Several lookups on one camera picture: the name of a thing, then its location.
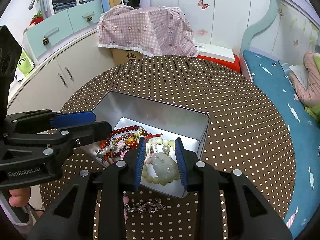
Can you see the teal bed mattress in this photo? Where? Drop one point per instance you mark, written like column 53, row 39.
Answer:
column 303, row 214

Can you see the pink charm trinket cluster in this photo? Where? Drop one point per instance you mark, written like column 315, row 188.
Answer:
column 110, row 152

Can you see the teal drawer unit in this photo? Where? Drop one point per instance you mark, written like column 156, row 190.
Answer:
column 46, row 37

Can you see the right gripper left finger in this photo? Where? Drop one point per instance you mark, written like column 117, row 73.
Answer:
column 100, row 194

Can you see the green paper bag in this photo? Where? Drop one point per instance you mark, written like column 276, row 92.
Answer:
column 25, row 65

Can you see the red tassel knot charm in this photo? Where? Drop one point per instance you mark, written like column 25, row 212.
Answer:
column 132, row 139

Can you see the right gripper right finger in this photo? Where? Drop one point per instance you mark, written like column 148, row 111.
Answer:
column 249, row 214

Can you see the white wardrobe doors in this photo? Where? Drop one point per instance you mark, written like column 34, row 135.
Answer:
column 219, row 22

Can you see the cardboard box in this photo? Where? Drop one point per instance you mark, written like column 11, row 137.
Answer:
column 124, row 56

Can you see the red storage box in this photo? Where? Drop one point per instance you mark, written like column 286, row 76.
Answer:
column 235, row 66

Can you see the brown polka dot tablecloth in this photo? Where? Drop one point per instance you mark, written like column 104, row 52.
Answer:
column 246, row 131

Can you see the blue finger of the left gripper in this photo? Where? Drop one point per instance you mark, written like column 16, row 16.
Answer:
column 72, row 119

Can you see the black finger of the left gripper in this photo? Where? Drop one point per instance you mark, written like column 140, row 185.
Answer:
column 82, row 135

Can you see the teal bunk bed frame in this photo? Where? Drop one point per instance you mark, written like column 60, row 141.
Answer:
column 309, row 7

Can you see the white lid board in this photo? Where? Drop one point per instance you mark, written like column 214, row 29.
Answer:
column 215, row 52

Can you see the person left hand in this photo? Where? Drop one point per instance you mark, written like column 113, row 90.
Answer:
column 19, row 197

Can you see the pale jade pendant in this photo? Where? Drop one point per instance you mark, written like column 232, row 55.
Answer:
column 165, row 168

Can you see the pink checkered cloth cover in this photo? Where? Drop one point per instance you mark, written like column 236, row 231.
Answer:
column 154, row 31

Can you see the green and pink quilt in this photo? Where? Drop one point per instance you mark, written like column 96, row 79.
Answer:
column 305, row 80

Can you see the grey metal tin box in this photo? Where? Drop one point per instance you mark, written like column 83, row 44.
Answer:
column 164, row 121

